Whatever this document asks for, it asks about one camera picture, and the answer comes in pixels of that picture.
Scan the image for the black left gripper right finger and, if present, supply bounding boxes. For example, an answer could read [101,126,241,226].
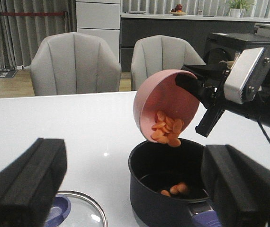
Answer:
[201,145,270,227]

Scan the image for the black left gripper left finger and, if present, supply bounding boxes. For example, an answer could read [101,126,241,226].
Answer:
[0,138,67,227]

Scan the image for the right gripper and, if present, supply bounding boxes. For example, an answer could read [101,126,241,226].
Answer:
[175,61,231,137]

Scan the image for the pink bowl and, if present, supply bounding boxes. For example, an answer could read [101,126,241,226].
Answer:
[133,70,199,143]

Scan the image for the glass lid blue knob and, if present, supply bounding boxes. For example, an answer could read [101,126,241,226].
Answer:
[44,190,108,227]

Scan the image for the orange ham slices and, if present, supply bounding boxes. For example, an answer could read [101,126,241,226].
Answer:
[150,111,189,197]

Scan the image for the dark blue saucepan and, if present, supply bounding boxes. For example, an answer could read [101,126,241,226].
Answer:
[128,139,221,227]

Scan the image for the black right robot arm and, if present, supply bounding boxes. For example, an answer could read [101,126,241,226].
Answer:
[175,62,270,137]

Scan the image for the black washing machine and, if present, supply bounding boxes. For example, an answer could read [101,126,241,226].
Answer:
[203,33,270,64]

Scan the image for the dark grey counter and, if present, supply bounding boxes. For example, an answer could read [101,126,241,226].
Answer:
[120,13,270,72]

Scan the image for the right beige chair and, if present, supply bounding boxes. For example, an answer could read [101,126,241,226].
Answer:
[130,35,205,90]

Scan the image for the beige chair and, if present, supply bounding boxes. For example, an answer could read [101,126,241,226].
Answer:
[30,32,121,96]
[130,35,205,90]

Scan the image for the fruit plate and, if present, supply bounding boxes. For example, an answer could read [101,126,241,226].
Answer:
[170,3,187,16]

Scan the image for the potted plant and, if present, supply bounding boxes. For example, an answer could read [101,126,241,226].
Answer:
[225,0,255,18]

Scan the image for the white drawer cabinet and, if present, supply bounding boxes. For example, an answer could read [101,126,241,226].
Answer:
[76,0,121,60]

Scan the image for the left beige chair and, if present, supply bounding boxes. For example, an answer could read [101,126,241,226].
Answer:
[30,32,121,96]

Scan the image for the red barrier belt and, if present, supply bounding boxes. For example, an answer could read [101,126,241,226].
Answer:
[0,11,68,17]

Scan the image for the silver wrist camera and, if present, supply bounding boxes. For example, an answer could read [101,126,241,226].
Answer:
[223,47,270,104]

